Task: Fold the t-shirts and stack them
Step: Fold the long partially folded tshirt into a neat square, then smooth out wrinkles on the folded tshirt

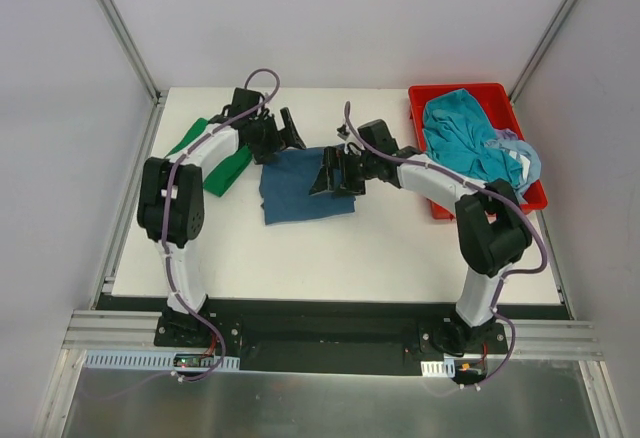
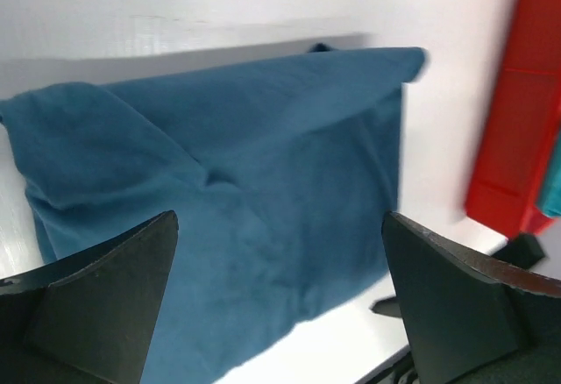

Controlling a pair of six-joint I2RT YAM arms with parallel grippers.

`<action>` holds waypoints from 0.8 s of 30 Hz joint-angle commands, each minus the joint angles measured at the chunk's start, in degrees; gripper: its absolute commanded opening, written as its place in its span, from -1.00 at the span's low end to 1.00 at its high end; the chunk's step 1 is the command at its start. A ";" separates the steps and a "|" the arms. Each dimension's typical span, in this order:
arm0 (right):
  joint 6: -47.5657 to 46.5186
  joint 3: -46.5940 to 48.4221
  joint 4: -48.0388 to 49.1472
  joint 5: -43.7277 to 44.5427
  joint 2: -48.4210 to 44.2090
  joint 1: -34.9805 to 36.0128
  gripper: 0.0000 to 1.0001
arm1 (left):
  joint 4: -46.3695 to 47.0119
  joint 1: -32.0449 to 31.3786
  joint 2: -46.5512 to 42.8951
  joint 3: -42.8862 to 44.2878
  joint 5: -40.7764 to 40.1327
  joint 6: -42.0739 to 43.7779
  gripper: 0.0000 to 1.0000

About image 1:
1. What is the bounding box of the right aluminium frame post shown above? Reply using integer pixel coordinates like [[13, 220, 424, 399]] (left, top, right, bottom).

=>
[[508, 0, 580, 105]]

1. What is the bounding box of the light blue t-shirt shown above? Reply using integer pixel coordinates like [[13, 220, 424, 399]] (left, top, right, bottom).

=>
[[485, 129, 542, 202]]

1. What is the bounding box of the teal t-shirt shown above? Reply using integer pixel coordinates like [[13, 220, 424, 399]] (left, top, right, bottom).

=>
[[423, 89, 527, 187]]

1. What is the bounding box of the aluminium frame post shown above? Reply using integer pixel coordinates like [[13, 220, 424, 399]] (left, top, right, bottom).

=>
[[508, 0, 580, 105], [96, 0, 162, 104]]

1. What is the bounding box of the green t-shirt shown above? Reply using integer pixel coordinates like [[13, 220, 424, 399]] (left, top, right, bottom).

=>
[[168, 118, 252, 197]]

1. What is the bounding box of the dark blue t-shirt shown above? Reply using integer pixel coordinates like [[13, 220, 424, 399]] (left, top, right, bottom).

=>
[[259, 147, 355, 226]]

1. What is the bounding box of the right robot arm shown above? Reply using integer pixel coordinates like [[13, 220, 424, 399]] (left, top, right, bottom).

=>
[[309, 120, 533, 357]]

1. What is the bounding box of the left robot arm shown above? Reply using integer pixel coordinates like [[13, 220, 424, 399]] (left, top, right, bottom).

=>
[[137, 88, 306, 347]]

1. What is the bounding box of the left aluminium frame post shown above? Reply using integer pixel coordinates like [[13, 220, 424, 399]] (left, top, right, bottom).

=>
[[96, 0, 162, 104]]

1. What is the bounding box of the left white cable duct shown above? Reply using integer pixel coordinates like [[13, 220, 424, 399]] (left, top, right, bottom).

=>
[[84, 350, 240, 373]]

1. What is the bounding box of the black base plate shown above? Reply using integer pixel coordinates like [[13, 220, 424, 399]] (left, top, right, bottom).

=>
[[94, 293, 574, 374]]

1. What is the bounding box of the white cable duct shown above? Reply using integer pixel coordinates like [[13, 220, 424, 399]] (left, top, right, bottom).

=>
[[84, 350, 240, 373], [420, 359, 456, 379]]

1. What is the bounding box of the right white cable duct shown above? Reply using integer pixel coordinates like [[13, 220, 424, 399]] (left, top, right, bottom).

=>
[[420, 359, 456, 379]]

